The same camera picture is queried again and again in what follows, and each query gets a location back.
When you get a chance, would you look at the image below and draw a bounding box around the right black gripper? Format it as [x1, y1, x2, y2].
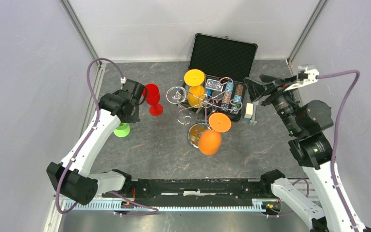
[245, 73, 303, 135]

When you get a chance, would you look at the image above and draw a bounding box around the blue playing card deck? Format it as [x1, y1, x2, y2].
[205, 79, 223, 91]

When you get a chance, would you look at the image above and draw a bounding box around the red plastic wine glass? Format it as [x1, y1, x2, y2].
[143, 84, 163, 116]

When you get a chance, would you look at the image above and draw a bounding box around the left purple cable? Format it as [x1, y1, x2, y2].
[55, 58, 159, 217]

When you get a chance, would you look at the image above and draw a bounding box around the white toy brick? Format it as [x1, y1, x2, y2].
[243, 103, 254, 120]

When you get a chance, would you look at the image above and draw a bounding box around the orange plastic wine glass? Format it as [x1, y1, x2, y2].
[198, 113, 232, 156]

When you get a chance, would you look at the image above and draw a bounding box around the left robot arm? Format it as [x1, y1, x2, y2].
[46, 79, 147, 205]

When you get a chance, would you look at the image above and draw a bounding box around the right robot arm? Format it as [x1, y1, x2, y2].
[244, 70, 371, 232]

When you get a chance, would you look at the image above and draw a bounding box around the chrome wine glass rack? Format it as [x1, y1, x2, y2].
[175, 77, 243, 148]

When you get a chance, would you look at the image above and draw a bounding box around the black poker chip case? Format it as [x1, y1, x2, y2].
[179, 33, 258, 122]

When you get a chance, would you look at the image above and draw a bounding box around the yellow plastic wine glass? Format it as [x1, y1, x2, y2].
[184, 69, 206, 108]

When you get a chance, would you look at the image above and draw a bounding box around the clear wine glass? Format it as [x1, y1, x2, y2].
[166, 87, 187, 104]

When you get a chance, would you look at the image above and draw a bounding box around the grey toy brick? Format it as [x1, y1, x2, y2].
[250, 105, 257, 125]

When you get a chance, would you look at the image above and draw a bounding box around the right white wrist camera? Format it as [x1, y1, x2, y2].
[285, 64, 319, 92]

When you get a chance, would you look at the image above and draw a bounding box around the green plastic wine glass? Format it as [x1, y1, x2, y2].
[114, 123, 130, 138]

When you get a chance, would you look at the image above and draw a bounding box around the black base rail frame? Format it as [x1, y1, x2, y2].
[64, 171, 291, 218]

